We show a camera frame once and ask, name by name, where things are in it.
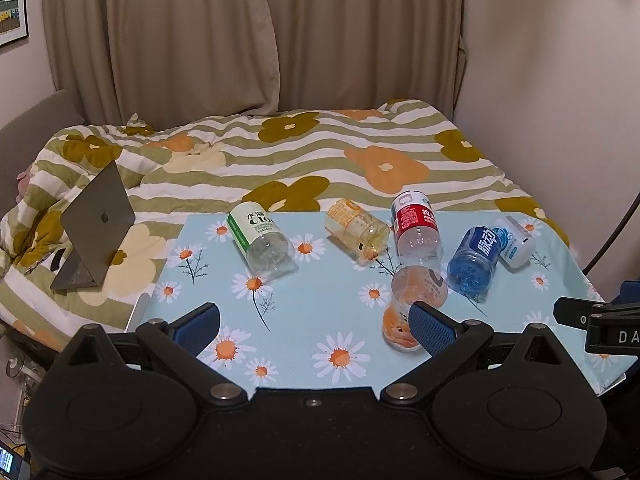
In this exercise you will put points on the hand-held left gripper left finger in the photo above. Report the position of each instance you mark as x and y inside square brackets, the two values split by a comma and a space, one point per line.
[199, 329]

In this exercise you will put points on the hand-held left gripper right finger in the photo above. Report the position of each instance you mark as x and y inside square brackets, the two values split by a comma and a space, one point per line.
[430, 329]

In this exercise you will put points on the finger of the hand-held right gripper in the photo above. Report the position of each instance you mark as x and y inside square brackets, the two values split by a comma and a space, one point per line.
[572, 311]

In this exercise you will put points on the clear cup orange label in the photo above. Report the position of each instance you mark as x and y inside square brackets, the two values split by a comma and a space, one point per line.
[417, 285]

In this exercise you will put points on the blue plastic cup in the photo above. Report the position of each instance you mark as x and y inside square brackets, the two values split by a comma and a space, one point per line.
[472, 260]

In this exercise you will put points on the cup white and blue label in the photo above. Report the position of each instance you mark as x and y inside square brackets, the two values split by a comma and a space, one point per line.
[515, 242]

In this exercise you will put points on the clear cup red label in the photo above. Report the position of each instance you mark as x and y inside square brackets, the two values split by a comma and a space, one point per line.
[414, 220]

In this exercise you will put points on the clear cup green label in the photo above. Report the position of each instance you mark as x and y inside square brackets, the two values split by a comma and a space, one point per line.
[256, 230]

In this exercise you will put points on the clear cup yellow label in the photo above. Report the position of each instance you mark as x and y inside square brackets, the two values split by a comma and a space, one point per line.
[350, 222]

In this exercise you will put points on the daisy print tablecloth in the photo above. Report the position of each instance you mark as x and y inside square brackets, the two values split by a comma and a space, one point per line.
[310, 300]

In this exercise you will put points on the grey laptop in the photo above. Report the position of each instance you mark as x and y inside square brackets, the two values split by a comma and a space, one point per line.
[95, 220]

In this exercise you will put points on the floral striped blanket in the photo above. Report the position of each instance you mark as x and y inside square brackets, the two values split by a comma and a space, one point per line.
[300, 160]

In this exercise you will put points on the small device with screen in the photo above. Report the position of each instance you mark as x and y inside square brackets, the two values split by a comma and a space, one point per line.
[11, 460]

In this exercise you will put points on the pink soft item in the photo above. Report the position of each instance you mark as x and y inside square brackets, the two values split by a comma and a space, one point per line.
[22, 180]

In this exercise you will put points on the grey headboard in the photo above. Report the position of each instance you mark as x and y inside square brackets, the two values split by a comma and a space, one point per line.
[30, 125]

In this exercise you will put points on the beige curtain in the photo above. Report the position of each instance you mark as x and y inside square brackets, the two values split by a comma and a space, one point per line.
[160, 35]
[370, 30]

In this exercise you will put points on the framed wall picture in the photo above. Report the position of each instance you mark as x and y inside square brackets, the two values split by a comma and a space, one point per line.
[11, 5]

